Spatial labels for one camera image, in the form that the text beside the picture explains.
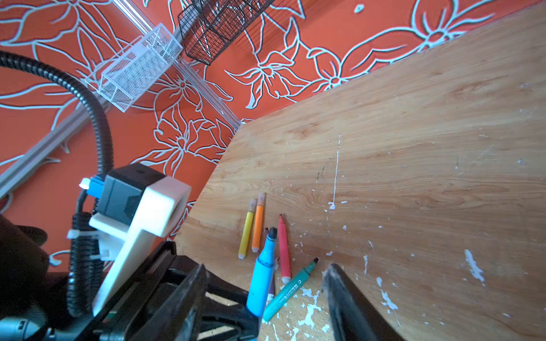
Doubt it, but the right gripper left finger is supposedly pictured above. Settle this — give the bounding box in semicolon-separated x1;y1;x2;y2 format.
115;264;208;340

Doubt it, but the clear plastic bin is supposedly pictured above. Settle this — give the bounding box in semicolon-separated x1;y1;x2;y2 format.
85;24;182;112

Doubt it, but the black wire basket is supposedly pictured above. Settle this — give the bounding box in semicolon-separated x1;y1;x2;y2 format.
178;0;272;65

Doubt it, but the blue marker pen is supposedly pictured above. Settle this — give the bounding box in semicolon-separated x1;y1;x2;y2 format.
246;237;271;321

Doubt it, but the yellow marker pen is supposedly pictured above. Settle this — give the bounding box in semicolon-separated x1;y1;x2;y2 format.
237;199;257;259

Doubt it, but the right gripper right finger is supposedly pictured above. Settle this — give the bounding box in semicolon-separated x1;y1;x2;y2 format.
322;264;403;340

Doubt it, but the orange marker pen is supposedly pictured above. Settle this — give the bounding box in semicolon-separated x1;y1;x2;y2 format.
251;193;266;253

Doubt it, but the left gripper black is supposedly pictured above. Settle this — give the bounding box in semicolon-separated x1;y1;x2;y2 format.
1;219;260;340

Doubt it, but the purple marker pen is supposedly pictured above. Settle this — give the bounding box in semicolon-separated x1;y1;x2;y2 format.
265;227;277;303

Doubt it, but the pink marker pen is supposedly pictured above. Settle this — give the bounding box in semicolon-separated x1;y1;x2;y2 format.
278;214;291;284

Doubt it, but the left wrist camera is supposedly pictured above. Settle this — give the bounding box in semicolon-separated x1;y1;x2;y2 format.
80;163;191;315

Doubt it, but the green marker pen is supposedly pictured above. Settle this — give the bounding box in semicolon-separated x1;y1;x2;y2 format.
262;257;319;323

